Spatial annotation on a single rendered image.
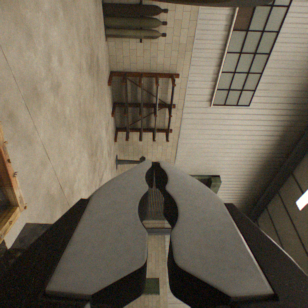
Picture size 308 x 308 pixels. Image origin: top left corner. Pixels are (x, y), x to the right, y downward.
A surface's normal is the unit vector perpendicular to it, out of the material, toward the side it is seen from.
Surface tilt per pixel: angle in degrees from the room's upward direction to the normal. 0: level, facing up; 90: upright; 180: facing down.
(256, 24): 90
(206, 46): 90
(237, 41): 90
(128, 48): 90
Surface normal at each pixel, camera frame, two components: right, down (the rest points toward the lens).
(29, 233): 0.07, -0.88
